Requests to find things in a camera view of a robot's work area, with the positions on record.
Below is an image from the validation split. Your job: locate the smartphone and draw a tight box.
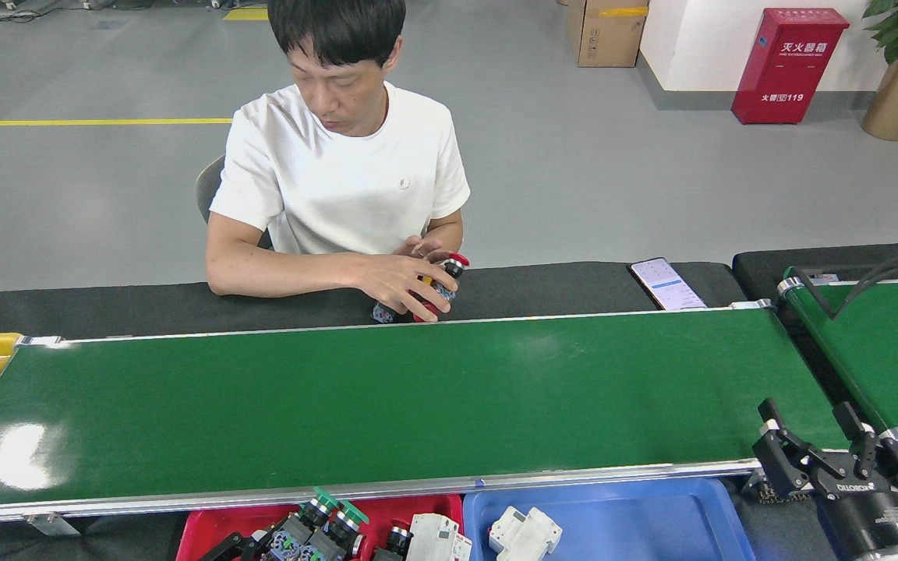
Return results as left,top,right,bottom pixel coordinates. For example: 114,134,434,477
628,257,708,311

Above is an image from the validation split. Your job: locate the person's left hand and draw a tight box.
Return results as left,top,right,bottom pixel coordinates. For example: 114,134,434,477
393,233,451,263

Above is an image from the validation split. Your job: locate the brown cardboard box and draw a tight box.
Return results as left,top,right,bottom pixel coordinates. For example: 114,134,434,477
566,0,650,68

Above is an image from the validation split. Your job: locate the long green conveyor belt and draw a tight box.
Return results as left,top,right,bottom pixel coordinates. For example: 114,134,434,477
0,300,851,531

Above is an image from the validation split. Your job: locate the blue plastic tray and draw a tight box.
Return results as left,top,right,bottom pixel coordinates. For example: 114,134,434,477
462,477,755,561

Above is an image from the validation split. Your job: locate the green push button switch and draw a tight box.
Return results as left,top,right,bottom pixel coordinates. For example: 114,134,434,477
266,487,341,561
305,500,370,561

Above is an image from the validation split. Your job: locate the black cable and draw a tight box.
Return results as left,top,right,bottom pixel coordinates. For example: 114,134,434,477
792,245,898,320

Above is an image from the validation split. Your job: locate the grey office chair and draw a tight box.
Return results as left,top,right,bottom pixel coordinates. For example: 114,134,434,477
195,153,274,250

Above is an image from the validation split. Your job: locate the narrow green conveyor belt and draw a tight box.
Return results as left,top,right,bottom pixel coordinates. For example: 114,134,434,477
776,266,898,453

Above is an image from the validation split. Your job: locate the black conveyor drive chain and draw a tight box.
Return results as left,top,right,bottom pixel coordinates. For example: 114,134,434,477
741,471,812,503

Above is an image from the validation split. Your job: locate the white circuit breaker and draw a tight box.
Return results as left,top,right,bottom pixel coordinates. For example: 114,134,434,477
488,505,564,561
406,513,473,561

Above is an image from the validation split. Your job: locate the red fire extinguisher cabinet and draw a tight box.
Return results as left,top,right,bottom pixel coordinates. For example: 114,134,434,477
731,8,850,125

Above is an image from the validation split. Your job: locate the person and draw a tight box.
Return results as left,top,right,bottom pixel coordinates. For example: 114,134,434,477
205,0,472,322

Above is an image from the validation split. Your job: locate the red plastic tray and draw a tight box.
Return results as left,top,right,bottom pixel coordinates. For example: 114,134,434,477
176,493,465,561

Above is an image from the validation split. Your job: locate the person's right hand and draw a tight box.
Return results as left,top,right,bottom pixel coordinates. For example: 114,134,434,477
350,252,459,323

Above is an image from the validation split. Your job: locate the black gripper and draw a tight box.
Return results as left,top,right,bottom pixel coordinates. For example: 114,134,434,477
751,397,898,559

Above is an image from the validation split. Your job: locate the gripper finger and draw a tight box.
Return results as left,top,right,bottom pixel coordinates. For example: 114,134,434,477
198,531,264,561

